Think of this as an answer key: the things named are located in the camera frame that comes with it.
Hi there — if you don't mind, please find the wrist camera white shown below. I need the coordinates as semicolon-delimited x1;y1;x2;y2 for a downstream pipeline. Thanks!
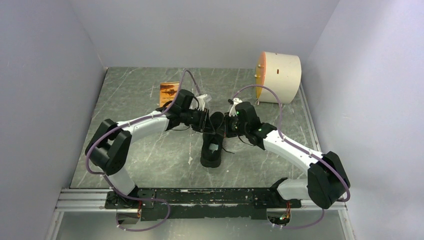
195;94;212;111
228;98;243;117

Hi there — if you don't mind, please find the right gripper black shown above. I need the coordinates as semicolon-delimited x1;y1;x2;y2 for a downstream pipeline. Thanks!
216;111;249;138

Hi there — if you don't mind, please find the orange book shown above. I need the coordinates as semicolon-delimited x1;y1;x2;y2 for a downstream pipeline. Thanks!
159;81;180;107

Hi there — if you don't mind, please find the aluminium frame rail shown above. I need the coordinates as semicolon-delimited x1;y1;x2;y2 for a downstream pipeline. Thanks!
46;189;356;240

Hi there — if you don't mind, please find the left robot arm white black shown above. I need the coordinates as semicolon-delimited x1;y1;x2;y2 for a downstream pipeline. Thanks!
85;89;211;208

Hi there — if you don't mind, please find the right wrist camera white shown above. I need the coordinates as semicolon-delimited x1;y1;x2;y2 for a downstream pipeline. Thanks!
228;98;243;117

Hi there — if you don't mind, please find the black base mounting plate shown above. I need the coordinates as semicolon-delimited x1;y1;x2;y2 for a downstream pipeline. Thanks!
104;187;301;221

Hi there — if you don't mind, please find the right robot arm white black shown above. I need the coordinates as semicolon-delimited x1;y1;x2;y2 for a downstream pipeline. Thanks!
225;98;351;209

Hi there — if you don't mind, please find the black sneaker shoe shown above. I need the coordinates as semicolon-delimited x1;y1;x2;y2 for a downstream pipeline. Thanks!
200;112;224;168

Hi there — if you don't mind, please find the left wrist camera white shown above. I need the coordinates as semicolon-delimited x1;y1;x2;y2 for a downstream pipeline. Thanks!
195;94;212;111

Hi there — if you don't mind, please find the cream cylinder orange lid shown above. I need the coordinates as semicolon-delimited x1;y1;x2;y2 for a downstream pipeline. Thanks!
254;51;302;104

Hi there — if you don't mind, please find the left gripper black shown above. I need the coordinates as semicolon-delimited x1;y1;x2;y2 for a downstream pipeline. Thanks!
181;107;216;135

